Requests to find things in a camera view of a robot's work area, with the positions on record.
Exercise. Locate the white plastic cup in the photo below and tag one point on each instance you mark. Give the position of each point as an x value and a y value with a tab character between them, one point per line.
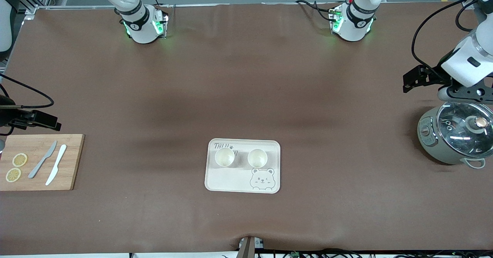
224	158
257	158

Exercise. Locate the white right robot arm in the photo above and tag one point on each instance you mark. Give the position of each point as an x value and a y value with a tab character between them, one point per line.
140	30

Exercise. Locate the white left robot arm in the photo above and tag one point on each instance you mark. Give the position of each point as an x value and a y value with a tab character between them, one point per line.
356	27

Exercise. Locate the wooden cutting board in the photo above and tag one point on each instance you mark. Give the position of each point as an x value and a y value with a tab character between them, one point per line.
23	142

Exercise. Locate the lemon slice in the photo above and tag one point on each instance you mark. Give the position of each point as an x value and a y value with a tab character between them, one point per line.
19	159
13	175

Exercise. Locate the grey plastic knife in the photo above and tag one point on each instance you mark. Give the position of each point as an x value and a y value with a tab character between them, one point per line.
38	167

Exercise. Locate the white plastic knife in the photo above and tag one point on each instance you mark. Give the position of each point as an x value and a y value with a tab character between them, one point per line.
57	165

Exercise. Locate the glass pot lid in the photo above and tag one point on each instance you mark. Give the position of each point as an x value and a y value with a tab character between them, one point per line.
454	127

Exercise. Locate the grey-green electric cooking pot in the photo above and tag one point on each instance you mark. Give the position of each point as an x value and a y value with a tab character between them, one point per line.
431	146

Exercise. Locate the brown table cover mat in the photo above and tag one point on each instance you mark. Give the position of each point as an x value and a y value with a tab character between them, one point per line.
246	77

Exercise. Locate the cream tray with bear print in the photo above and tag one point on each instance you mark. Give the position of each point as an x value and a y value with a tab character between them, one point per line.
235	181

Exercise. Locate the grey metal post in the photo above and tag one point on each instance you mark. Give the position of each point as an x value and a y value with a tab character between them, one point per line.
246	250

